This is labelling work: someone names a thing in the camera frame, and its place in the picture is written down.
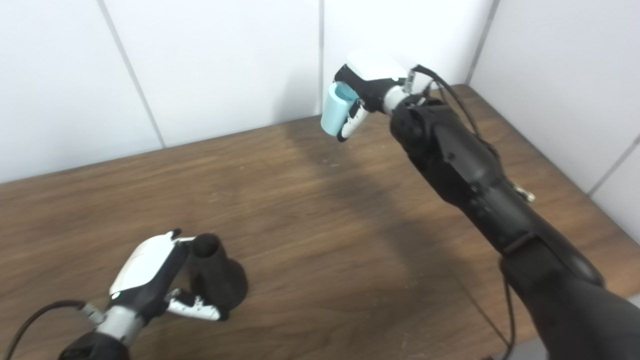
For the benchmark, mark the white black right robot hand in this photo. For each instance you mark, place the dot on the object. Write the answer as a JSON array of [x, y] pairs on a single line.
[[372, 80]]

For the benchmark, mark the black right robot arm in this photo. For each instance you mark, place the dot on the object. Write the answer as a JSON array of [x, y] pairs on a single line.
[[475, 175]]

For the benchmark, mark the light blue cylinder cup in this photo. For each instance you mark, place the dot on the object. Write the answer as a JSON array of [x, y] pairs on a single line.
[[334, 112]]

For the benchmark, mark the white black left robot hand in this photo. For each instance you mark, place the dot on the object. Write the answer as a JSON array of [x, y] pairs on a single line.
[[145, 270]]

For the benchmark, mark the black funnel-shaped nozzle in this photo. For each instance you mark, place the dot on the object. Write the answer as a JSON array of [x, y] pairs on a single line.
[[220, 280]]

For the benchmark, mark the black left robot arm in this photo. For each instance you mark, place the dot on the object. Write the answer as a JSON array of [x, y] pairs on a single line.
[[107, 332]]

